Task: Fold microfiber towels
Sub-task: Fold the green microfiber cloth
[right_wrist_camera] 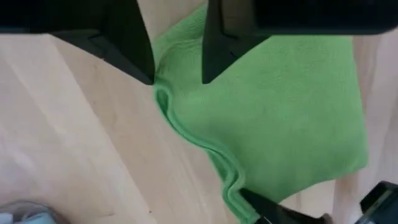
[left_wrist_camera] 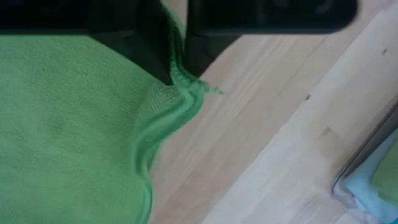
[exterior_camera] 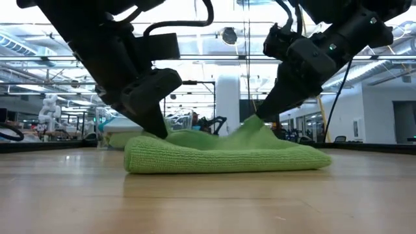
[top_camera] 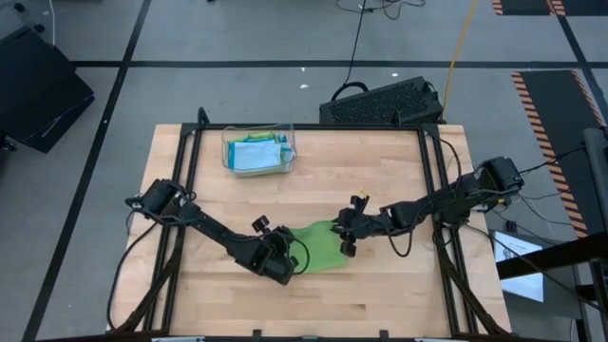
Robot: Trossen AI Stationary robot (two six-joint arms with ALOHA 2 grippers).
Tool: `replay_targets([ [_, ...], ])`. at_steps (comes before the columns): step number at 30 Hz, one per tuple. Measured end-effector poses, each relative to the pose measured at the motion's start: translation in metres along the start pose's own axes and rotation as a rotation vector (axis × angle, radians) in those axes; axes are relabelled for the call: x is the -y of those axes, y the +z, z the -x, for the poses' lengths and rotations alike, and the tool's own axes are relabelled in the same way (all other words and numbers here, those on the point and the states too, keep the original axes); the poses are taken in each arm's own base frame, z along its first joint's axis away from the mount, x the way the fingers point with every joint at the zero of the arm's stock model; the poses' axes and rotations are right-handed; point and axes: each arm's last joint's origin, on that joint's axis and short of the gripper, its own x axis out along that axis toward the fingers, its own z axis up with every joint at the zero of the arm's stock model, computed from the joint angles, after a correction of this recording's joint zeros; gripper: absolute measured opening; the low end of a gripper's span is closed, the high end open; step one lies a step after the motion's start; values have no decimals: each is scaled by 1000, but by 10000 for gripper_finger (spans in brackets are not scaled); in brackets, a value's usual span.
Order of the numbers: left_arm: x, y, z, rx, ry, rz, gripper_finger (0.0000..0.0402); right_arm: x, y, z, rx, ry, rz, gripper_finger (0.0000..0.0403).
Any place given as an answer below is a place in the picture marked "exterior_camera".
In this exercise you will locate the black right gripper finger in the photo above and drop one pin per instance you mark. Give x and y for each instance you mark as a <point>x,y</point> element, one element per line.
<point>289,91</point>

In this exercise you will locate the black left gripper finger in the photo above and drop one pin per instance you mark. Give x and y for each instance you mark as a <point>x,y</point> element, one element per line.
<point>151,120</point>

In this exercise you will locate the clear plastic bin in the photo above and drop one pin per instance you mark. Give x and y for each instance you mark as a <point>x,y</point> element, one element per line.
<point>104,130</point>

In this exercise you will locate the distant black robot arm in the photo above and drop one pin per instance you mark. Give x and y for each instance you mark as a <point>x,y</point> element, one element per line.
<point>213,123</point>

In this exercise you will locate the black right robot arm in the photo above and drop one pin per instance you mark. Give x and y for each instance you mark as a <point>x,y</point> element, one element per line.
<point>351,8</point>

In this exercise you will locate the person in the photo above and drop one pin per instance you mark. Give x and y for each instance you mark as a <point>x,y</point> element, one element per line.
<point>195,119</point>

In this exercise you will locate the black monitor screen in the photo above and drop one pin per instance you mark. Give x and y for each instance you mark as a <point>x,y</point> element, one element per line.
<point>247,110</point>

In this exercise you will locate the white pillar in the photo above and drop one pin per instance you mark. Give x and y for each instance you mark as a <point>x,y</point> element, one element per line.
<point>227,100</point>

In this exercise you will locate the distant black office chair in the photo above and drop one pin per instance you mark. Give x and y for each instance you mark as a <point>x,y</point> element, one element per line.
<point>340,139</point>

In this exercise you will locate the white robot figure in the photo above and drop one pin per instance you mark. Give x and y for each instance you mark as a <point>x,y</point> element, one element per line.
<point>48,110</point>

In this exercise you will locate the long ceiling light strip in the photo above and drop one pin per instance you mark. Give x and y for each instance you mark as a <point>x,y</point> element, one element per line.
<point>208,57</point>

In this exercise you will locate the grey door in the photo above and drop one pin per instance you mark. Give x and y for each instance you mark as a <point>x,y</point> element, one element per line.
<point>404,120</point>

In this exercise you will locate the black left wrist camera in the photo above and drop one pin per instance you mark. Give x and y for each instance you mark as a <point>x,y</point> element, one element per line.
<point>159,45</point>

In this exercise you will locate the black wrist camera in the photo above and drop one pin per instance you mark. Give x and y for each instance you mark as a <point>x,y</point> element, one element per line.
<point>276,42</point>
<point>159,45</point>

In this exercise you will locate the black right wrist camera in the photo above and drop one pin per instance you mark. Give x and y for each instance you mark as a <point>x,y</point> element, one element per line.
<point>276,42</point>

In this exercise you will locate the black distant station frame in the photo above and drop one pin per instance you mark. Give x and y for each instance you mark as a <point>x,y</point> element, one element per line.
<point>201,82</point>

